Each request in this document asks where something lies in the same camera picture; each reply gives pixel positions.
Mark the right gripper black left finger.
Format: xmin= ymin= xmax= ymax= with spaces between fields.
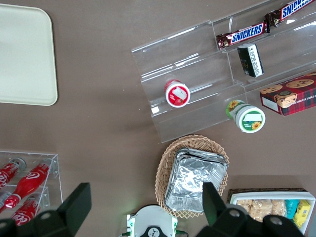
xmin=0 ymin=182 xmax=92 ymax=237

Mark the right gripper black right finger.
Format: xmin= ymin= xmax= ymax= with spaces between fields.
xmin=196 ymin=182 xmax=306 ymax=237

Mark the aluminium foil tray stack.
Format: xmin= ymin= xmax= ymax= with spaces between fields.
xmin=164 ymin=148 xmax=229 ymax=214

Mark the dark woven tray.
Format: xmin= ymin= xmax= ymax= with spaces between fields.
xmin=226 ymin=188 xmax=310 ymax=205

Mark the light wicker basket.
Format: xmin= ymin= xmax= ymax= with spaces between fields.
xmin=155 ymin=134 xmax=229 ymax=219

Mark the cream plastic tray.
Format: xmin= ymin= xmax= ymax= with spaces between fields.
xmin=0 ymin=3 xmax=59 ymax=107

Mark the rice cracker packet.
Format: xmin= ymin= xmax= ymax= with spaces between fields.
xmin=236 ymin=198 xmax=254 ymax=217
xmin=251 ymin=198 xmax=273 ymax=223
xmin=271 ymin=199 xmax=287 ymax=218

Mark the clear acrylic bottle rack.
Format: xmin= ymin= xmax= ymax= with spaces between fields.
xmin=0 ymin=150 xmax=64 ymax=223

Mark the red cola bottle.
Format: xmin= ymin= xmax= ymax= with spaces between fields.
xmin=0 ymin=157 xmax=27 ymax=191
xmin=4 ymin=161 xmax=51 ymax=209
xmin=11 ymin=194 xmax=42 ymax=227

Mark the teal snack packet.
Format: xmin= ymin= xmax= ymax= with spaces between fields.
xmin=285 ymin=199 xmax=301 ymax=220

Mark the yellow snack packet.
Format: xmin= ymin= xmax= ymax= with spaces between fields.
xmin=293 ymin=199 xmax=312 ymax=229

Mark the white rectangular snack dish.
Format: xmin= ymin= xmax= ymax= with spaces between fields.
xmin=229 ymin=191 xmax=316 ymax=235

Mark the green sunflower yogurt cup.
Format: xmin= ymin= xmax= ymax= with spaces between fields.
xmin=225 ymin=99 xmax=267 ymax=134

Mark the red strawberry yogurt cup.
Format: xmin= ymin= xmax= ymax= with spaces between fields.
xmin=164 ymin=79 xmax=191 ymax=109

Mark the red plaid cookie box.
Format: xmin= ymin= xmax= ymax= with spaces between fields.
xmin=259 ymin=72 xmax=316 ymax=117

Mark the clear acrylic stepped shelf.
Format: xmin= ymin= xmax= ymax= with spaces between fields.
xmin=211 ymin=0 xmax=316 ymax=104
xmin=131 ymin=19 xmax=248 ymax=144

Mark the Snickers chocolate bar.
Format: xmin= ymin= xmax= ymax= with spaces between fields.
xmin=264 ymin=0 xmax=316 ymax=28
xmin=216 ymin=21 xmax=271 ymax=50

